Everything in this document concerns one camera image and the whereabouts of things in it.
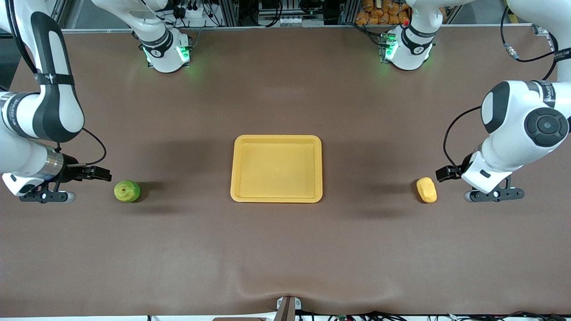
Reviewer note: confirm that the yellow potato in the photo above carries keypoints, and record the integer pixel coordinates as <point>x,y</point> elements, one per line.
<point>427,190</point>

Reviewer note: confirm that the yellow plastic tray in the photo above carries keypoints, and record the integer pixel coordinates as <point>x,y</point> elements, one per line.
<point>276,169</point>

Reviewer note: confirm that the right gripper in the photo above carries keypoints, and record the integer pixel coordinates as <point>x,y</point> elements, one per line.
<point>72,173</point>

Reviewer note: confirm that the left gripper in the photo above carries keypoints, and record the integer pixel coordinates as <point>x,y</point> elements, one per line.
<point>449,172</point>

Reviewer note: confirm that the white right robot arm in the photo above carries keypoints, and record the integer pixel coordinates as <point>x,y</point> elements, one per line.
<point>53,111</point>

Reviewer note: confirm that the green apple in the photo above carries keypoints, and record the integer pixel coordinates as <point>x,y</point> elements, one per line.
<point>127,191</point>

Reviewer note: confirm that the aluminium table frame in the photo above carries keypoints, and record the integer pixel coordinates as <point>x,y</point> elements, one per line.
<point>312,27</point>

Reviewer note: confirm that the white power strip with plugs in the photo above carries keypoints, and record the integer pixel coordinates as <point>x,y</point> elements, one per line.
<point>192,13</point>

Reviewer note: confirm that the brown table mat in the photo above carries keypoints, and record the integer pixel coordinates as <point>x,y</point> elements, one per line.
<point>285,249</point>

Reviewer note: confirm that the bag of orange items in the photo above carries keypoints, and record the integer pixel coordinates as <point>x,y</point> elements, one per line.
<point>379,13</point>

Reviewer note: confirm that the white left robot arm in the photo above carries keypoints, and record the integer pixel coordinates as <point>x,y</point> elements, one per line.
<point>513,116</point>

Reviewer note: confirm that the metal table clamp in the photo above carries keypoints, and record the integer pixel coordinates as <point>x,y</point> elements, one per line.
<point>287,310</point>

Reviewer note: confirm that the white multi-socket strip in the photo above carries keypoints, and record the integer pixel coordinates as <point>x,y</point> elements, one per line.
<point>283,20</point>

